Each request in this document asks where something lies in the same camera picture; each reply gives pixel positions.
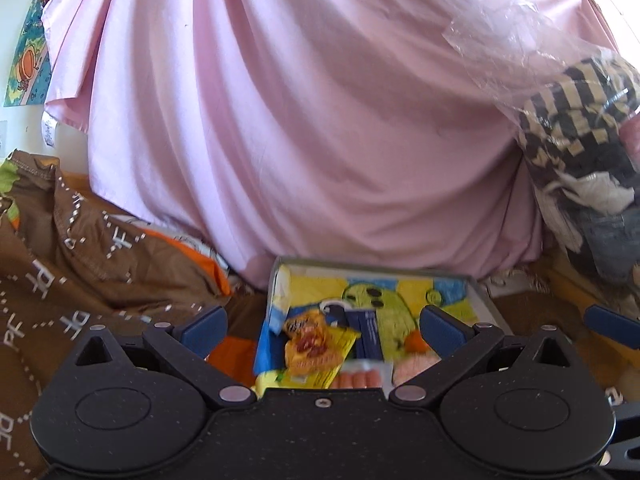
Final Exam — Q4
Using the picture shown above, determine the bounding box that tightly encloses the pink sausage pack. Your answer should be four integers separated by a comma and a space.
330, 360, 393, 392

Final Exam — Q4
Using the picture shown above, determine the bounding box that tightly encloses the orange yellow snack packet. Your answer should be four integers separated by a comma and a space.
283, 308, 360, 376

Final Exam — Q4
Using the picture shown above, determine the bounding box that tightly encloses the colourful striped bed cover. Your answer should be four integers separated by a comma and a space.
114, 214, 267, 388

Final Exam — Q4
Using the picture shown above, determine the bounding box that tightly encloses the grey tray with cartoon lining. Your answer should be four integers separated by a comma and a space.
254, 258, 508, 394

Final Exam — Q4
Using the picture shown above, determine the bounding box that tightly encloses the brown PF patterned cloth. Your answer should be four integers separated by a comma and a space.
1, 151, 231, 479

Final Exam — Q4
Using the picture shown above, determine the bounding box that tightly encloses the pink draped sheet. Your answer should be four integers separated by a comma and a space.
42, 0, 615, 287

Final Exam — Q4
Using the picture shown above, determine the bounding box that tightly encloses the colourful cartoon wall poster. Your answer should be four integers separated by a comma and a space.
3, 0, 51, 107

